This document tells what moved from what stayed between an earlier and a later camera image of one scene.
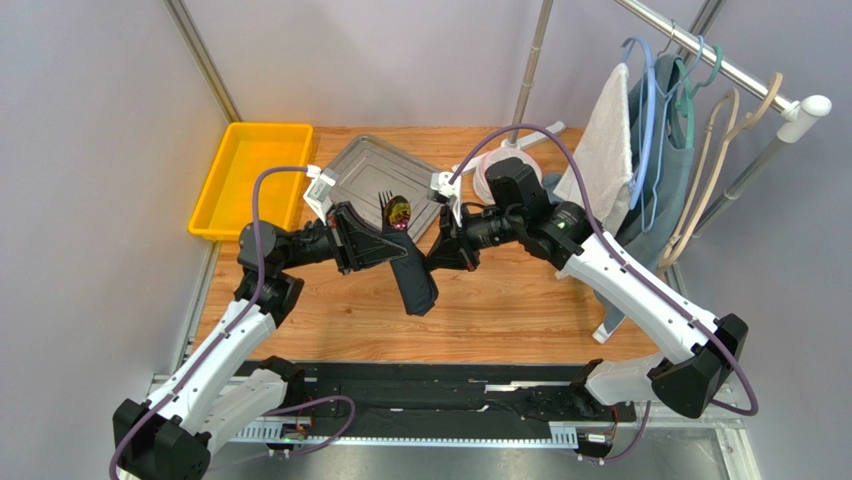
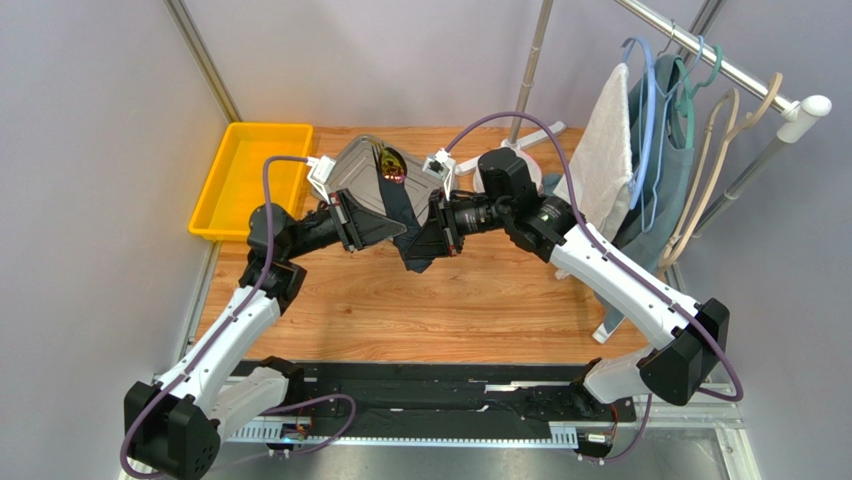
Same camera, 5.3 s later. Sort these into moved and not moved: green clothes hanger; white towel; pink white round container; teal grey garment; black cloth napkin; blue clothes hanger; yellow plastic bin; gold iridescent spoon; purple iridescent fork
Moved: black cloth napkin; gold iridescent spoon; purple iridescent fork
Not moved: white towel; blue clothes hanger; yellow plastic bin; green clothes hanger; pink white round container; teal grey garment
